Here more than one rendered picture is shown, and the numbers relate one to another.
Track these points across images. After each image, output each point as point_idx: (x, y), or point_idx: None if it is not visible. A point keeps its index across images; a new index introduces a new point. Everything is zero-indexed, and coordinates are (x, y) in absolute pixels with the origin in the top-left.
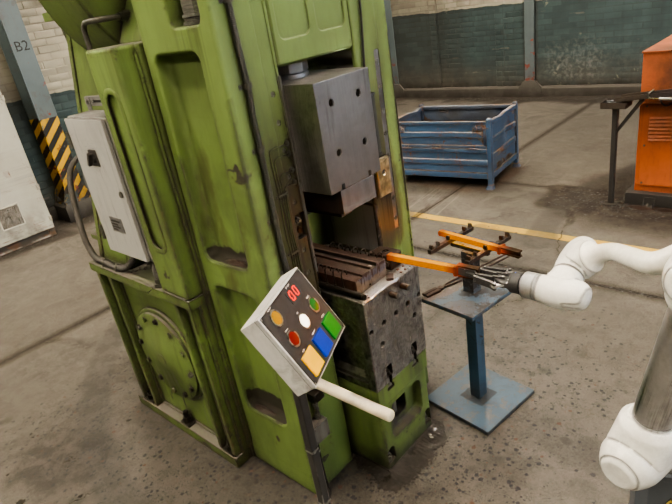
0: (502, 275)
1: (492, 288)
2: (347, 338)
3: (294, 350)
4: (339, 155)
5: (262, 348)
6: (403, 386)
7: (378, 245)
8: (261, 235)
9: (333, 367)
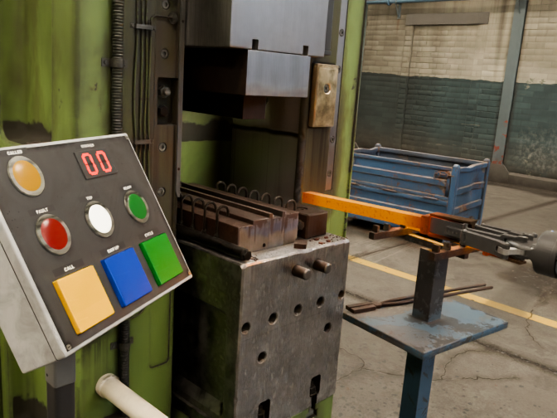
0: (522, 235)
1: (501, 254)
2: (204, 337)
3: (42, 256)
4: None
5: None
6: None
7: None
8: (83, 77)
9: (167, 385)
